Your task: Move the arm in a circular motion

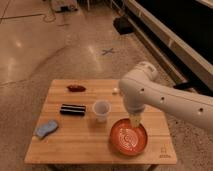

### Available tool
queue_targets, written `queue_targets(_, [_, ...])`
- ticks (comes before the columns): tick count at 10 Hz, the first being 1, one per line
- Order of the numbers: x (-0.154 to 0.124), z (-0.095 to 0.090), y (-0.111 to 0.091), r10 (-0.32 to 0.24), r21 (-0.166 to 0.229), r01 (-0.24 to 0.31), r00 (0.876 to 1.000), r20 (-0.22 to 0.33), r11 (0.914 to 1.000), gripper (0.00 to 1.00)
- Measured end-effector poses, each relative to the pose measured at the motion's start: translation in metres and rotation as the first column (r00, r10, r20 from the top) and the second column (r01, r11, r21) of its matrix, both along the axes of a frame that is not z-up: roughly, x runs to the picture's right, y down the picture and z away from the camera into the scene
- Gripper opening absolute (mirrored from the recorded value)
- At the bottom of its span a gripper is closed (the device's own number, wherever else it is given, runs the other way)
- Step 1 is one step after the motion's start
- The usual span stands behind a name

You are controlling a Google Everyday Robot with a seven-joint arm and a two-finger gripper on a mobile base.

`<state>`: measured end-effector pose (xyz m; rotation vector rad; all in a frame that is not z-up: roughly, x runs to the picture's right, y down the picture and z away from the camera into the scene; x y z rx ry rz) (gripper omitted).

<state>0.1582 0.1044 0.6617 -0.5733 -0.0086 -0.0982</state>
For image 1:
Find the tan gripper tool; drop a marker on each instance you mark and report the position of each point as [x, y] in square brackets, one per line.
[135, 120]

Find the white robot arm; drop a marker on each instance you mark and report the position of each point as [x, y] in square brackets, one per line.
[138, 88]

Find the orange ribbed plate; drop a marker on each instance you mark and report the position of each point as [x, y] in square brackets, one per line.
[128, 140]

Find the clear plastic cup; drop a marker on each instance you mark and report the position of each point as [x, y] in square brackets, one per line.
[101, 108]

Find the wooden table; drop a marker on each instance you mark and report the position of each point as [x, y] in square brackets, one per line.
[85, 120]

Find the black striped rectangular block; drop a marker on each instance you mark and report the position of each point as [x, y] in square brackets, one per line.
[77, 110]

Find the black bag on floor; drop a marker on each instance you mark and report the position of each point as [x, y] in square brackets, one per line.
[122, 25]

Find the grey equipment on floor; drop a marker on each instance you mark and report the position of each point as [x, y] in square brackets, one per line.
[60, 5]

